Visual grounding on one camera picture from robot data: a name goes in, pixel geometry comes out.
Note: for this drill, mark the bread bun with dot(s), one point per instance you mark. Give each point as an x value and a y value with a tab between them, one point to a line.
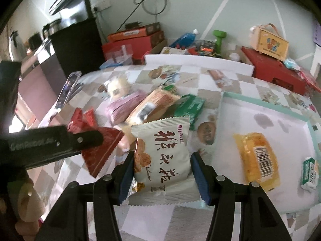
117	87

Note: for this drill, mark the white thermos jug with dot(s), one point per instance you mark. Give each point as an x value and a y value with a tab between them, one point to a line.
16	46

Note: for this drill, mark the bright red snack packet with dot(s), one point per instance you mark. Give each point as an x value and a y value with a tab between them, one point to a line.
85	119

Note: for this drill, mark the clear plastic box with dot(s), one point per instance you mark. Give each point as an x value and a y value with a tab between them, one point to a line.
120	52

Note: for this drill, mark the small green white packet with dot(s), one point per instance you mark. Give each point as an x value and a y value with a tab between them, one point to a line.
309	175

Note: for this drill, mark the flat red box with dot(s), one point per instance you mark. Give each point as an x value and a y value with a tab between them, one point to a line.
270	72

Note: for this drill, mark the yellow snack packet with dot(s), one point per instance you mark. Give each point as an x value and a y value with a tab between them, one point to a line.
258	160

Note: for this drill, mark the dark kettle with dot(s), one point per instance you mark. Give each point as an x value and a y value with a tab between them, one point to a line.
51	27

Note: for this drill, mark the white foam board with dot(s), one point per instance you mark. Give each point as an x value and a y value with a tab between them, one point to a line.
200	62

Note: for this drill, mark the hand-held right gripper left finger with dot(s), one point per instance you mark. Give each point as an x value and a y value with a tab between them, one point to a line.
126	178

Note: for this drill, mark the blue lidded tissue box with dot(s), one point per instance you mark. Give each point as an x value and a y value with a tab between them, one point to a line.
110	64

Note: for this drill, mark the green dumbbell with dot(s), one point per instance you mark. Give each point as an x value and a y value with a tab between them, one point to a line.
218	40

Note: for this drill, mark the person's left hand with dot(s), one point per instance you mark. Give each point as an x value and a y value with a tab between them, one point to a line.
27	205

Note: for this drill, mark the black cabinet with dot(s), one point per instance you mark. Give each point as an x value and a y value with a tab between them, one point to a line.
75	47

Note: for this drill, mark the white tray with teal rim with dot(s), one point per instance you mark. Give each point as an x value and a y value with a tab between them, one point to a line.
263	110

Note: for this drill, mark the cream walnut print snack packet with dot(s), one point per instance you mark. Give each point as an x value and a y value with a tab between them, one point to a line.
163	160

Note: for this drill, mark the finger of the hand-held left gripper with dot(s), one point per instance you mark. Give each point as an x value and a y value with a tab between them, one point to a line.
85	139

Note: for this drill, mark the tan orange snack packet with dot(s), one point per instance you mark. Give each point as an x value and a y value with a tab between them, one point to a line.
155	103

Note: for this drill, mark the checked printed tablecloth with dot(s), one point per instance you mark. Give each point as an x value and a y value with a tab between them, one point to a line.
195	82

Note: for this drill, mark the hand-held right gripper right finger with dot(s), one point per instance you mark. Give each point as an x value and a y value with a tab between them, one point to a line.
200	178

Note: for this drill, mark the heap of colourful toys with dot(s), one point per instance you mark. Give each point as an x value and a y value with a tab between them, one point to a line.
204	49

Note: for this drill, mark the light blue face mask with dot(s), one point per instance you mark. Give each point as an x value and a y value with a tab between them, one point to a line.
292	64

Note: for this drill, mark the white wall socket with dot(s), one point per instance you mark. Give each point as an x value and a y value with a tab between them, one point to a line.
101	4

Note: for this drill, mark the blue water bottle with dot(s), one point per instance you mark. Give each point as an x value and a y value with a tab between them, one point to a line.
185	39

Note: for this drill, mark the pink snack packet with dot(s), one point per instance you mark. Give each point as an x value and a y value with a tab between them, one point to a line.
123	108

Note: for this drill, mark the black silver machine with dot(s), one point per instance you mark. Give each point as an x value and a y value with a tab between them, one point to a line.
70	5

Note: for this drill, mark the dark red snack packet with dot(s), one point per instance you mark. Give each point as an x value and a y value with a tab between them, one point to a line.
100	155

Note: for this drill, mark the orange flat box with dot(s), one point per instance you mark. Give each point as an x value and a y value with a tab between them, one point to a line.
128	34

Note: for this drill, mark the green snack packet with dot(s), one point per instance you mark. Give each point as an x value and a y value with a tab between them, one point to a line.
190	108

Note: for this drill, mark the phone on stand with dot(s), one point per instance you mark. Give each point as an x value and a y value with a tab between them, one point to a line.
67	90

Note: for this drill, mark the red gift bag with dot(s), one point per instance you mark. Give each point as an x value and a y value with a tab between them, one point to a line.
148	45

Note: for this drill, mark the small printed card box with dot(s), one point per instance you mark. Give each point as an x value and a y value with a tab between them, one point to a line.
173	50

